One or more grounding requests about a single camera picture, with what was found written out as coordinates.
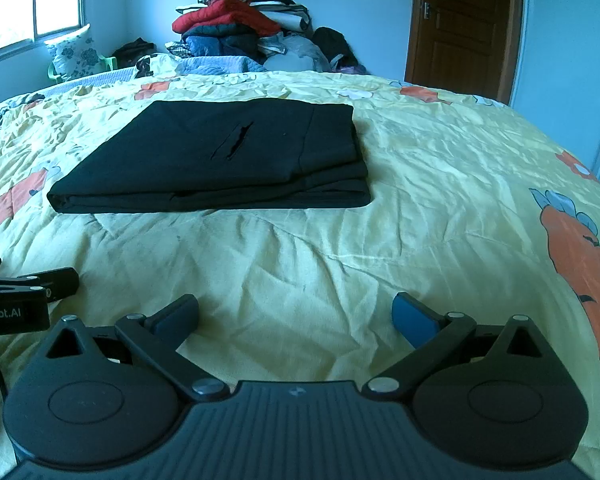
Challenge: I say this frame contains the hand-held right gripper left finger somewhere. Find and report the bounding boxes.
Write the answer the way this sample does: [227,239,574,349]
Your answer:
[45,294,231,404]

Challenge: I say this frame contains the yellow printed blanket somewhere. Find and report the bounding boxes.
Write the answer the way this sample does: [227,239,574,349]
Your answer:
[0,64,600,480]

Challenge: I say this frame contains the black bag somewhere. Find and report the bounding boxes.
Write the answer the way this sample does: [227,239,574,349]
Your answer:
[112,37,157,63]

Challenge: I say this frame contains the black pants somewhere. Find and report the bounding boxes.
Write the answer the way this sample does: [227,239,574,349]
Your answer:
[46,99,372,214]

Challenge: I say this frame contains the brown wooden door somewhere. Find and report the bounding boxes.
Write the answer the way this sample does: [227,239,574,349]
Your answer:
[404,0,526,107]

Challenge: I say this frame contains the pile of clothes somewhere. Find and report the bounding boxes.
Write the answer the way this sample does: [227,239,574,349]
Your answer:
[165,0,366,75]

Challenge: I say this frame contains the white sliding wardrobe door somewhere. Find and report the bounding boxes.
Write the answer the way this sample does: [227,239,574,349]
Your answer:
[510,0,600,186]

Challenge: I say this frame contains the green plastic chair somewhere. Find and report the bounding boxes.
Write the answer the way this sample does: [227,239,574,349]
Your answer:
[47,52,119,83]

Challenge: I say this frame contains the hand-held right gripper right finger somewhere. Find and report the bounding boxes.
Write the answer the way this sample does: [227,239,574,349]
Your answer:
[361,291,549,404]

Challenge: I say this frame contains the floral pillow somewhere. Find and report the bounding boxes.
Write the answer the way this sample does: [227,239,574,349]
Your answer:
[46,24,106,82]

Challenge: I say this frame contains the blue quilted blanket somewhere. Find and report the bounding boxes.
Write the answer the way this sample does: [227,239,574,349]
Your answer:
[172,55,268,77]

